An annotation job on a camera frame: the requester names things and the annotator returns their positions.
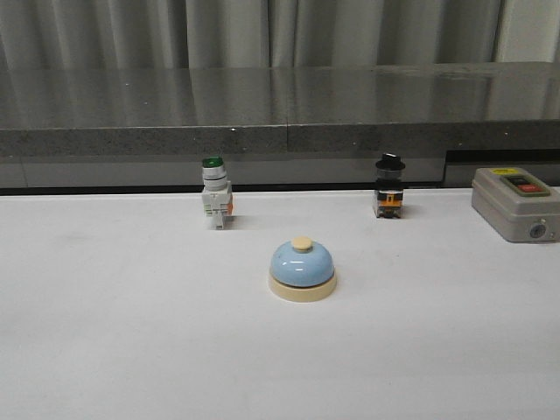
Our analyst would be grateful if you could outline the grey curtain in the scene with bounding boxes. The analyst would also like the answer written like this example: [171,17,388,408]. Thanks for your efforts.
[1,1,559,70]

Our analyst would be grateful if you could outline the blue and cream desk bell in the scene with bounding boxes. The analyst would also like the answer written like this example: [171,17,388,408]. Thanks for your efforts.
[269,236,338,303]

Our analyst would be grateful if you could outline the grey start-stop switch box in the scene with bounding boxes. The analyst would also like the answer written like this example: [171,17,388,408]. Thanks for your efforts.
[472,167,559,242]

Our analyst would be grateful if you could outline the green pushbutton switch module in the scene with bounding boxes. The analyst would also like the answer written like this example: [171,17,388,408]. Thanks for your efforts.
[201,156,233,229]

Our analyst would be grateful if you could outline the grey stone counter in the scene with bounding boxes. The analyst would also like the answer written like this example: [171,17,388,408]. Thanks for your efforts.
[1,62,559,193]

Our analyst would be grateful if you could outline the black selector switch module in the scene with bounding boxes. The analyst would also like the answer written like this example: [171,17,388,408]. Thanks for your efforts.
[374,153,406,219]

